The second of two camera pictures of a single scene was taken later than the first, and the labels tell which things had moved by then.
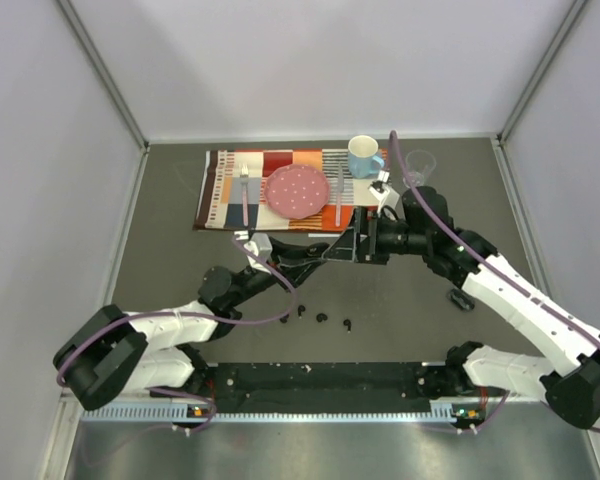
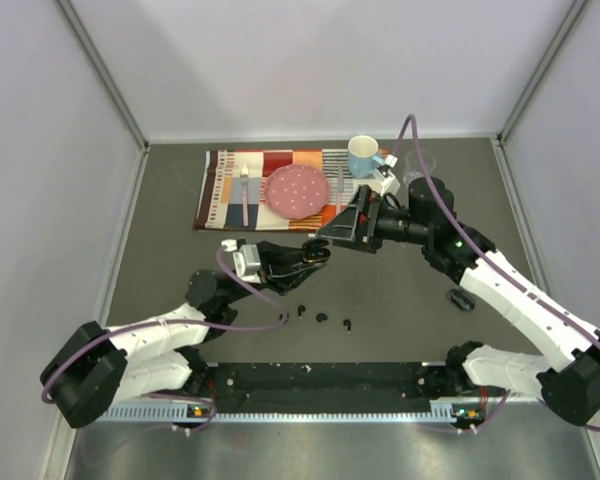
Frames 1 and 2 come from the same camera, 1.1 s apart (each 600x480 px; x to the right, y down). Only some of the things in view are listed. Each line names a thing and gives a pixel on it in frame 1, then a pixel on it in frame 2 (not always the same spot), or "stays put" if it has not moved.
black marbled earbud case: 461,299 stays put
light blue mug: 362,159 stays put
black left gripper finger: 307,271 stays put
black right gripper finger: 343,249 to 345,224
